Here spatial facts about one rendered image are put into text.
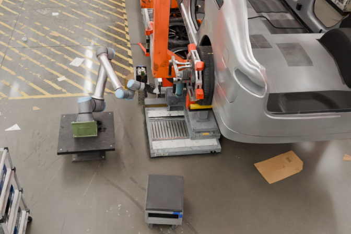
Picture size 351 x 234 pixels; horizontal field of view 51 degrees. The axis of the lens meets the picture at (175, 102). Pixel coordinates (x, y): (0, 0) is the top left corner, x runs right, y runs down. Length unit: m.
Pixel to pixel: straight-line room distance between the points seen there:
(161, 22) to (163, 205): 1.96
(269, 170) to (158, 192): 1.44
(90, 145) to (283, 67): 2.26
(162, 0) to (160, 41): 0.50
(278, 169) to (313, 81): 1.07
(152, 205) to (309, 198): 1.75
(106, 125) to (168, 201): 1.24
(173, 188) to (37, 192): 1.42
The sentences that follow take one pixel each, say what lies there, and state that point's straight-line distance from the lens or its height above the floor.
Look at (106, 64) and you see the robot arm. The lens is 3.94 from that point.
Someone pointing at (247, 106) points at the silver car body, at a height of 1.26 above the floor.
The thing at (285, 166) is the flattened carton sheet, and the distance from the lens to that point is 4.47.
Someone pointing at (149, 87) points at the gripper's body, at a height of 0.79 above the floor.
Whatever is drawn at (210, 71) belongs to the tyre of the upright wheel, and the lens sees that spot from 3.77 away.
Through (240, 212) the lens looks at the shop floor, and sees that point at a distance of 3.95.
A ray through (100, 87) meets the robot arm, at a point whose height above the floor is 0.68.
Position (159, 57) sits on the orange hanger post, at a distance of 4.37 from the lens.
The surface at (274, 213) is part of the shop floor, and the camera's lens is 4.04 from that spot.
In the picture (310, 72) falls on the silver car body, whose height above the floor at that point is 0.98.
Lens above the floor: 3.21
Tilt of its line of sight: 40 degrees down
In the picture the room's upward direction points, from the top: 5 degrees clockwise
